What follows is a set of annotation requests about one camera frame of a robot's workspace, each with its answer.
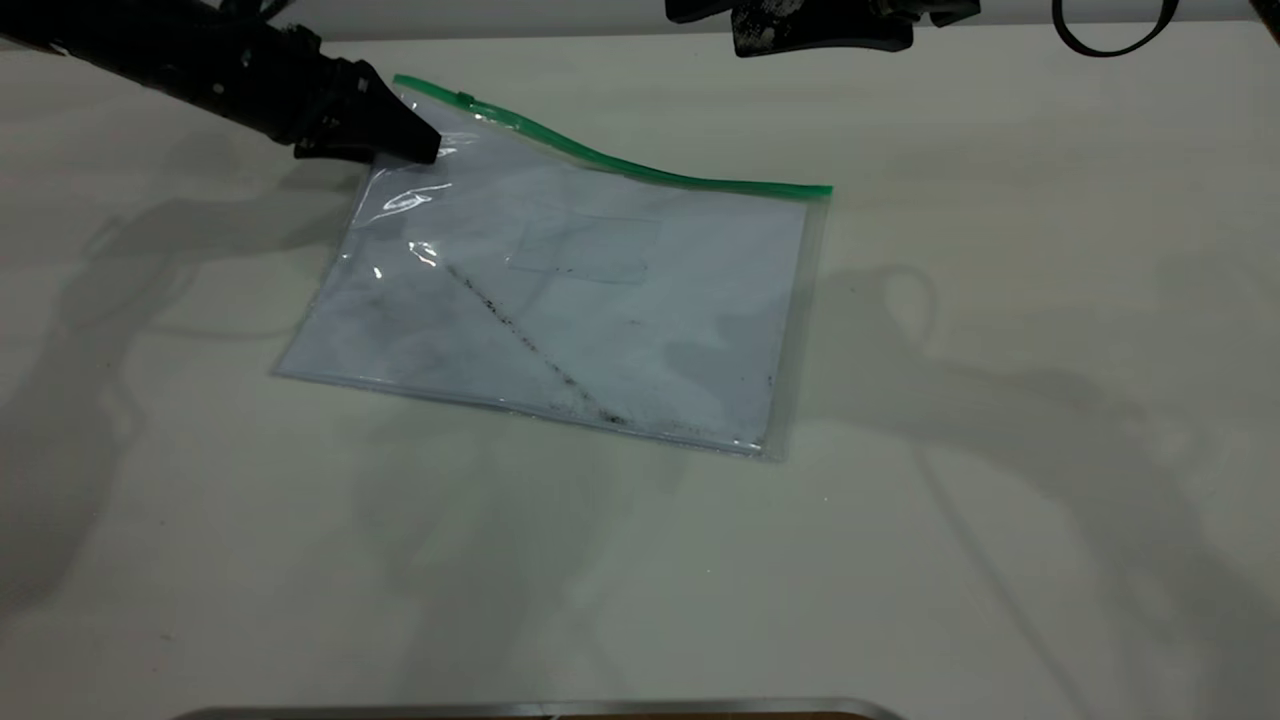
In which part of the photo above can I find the clear plastic zip bag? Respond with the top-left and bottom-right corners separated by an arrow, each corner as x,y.
270,73 -> 834,462

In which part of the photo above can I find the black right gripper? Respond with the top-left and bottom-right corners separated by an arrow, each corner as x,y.
665,0 -> 982,59

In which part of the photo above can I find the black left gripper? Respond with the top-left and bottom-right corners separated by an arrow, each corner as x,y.
215,20 -> 442,166

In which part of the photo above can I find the black cable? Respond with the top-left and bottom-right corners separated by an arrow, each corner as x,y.
1051,0 -> 1182,59

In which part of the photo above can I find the silver metal strip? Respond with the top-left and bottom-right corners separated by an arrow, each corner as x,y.
170,697 -> 906,720

